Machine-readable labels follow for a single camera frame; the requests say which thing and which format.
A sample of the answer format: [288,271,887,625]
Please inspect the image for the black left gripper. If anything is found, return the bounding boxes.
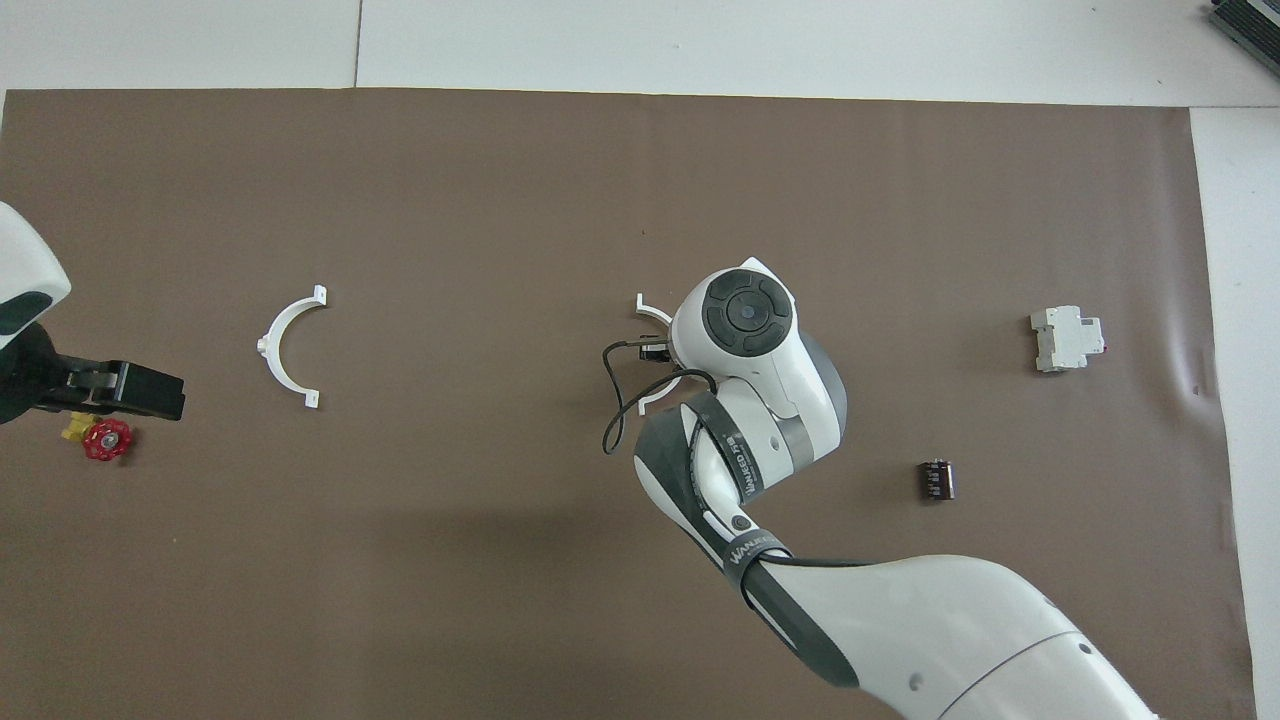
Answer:
[0,320,186,426]

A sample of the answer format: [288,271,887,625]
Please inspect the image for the white half-ring pipe clamp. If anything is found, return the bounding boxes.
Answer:
[636,293,693,416]
[257,285,329,410]

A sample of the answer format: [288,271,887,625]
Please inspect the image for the brown paper mat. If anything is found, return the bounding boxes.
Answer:
[0,88,1259,720]

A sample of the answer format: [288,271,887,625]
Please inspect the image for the white circuit breaker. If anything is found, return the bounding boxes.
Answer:
[1030,305,1106,374]

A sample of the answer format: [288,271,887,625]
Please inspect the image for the dark ribbed device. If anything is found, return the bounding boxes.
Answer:
[1208,0,1280,51]

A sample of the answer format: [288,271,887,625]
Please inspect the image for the red-handled brass valve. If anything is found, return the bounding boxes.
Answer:
[62,410,133,462]

